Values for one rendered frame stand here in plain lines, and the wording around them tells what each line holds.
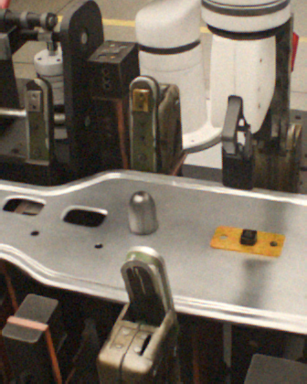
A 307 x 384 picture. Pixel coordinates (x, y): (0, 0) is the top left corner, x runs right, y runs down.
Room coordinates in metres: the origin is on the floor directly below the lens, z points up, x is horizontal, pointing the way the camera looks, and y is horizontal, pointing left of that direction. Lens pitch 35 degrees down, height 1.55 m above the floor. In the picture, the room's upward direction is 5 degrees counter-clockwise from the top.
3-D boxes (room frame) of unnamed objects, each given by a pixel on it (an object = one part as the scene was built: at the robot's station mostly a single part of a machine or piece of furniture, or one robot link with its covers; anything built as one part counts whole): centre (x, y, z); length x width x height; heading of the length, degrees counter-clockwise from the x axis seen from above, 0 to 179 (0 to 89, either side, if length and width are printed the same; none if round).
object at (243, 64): (0.65, -0.10, 1.23); 0.10 x 0.07 x 0.11; 158
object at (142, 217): (0.69, 0.01, 1.02); 0.03 x 0.03 x 0.07
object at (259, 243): (0.65, -0.10, 1.01); 0.08 x 0.04 x 0.01; 68
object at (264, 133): (0.70, -0.12, 1.14); 0.03 x 0.03 x 0.07; 68
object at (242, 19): (0.65, -0.10, 1.29); 0.09 x 0.08 x 0.03; 158
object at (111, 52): (0.94, 0.04, 0.91); 0.07 x 0.05 x 0.42; 158
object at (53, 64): (0.98, 0.16, 0.94); 0.18 x 0.13 x 0.49; 68
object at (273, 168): (0.80, -0.17, 0.88); 0.07 x 0.06 x 0.35; 158
